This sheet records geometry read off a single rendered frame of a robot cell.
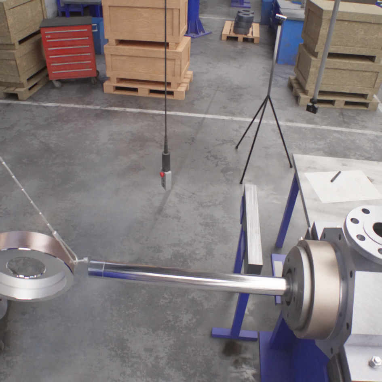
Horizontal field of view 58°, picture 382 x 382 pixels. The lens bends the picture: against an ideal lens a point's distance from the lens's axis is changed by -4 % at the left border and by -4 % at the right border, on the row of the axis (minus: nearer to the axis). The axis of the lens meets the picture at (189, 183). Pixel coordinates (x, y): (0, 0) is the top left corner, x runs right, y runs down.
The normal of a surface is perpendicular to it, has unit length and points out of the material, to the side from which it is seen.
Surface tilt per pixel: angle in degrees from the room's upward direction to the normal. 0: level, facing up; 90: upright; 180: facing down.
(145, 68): 90
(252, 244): 0
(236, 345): 0
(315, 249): 10
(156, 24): 90
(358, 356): 0
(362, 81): 90
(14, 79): 90
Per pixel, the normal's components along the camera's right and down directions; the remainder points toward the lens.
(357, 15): 0.01, 0.62
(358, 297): -0.04, -0.12
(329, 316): -0.07, 0.22
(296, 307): -0.86, 0.07
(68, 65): 0.22, 0.61
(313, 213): 0.04, -0.79
